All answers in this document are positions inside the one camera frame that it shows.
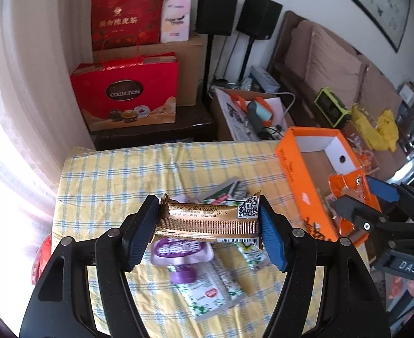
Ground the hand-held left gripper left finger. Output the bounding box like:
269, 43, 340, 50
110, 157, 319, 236
19, 195, 160, 338

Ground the teal grey hand tool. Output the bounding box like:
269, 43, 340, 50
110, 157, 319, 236
247, 99, 275, 140

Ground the yellow plastic bag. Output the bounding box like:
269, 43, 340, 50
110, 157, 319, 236
351, 103, 400, 153

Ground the red label green snack packet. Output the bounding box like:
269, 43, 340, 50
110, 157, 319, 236
236, 241, 271, 272

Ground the tan sofa cushion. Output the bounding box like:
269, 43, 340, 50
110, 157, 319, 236
305, 25, 365, 94
359, 63, 405, 114

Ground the purple jelly pouch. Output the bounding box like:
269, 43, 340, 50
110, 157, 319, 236
150, 237, 215, 284

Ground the white blue box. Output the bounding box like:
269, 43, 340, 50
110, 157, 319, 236
248, 65, 281, 93

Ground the red plastic bag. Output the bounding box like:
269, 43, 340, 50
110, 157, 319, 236
30, 235, 58, 286

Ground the gold snack bar packet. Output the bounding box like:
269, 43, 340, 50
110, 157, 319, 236
153, 192, 264, 251

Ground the red chocolate gift box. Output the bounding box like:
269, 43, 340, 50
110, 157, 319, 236
69, 52, 180, 133

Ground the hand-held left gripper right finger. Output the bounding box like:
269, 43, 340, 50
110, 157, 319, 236
258, 195, 392, 338

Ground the white pink tissue pack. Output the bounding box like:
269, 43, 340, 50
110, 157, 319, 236
160, 0, 192, 44

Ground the cluttered cardboard box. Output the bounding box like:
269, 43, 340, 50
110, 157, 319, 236
346, 123, 382, 178

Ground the red gift bag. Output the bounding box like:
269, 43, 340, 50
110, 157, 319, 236
91, 0, 167, 52

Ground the black speaker stand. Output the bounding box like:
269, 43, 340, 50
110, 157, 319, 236
238, 39, 256, 80
201, 34, 215, 105

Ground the white sheer curtain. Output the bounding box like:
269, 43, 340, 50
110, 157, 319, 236
0, 0, 100, 328

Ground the black speaker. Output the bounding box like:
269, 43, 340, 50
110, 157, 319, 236
235, 0, 284, 41
195, 0, 240, 37

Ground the open cardboard box with tools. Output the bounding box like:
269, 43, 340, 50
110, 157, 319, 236
210, 87, 296, 142

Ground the dark green snack packet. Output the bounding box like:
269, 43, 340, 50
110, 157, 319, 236
203, 177, 242, 202

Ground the green black device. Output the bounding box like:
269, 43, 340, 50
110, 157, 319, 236
314, 87, 353, 128

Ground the framed wall painting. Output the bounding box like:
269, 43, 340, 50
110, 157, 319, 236
315, 0, 413, 52

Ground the green white snack packet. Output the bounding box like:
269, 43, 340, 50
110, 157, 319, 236
178, 263, 245, 322

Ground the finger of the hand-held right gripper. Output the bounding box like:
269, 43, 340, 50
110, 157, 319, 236
365, 175, 414, 221
335, 193, 389, 234

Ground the orange cardboard box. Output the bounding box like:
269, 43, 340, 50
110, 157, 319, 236
275, 127, 384, 255

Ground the brown sofa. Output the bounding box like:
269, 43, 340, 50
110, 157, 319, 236
266, 10, 414, 184

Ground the yellow checkered tablecloth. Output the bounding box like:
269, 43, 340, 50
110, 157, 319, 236
51, 140, 369, 338

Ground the large brown cardboard box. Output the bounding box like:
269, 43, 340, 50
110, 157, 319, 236
93, 33, 208, 108

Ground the orange snack packet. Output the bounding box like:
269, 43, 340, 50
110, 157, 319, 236
327, 168, 382, 235

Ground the dark wooden low table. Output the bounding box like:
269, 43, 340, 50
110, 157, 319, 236
93, 103, 217, 151

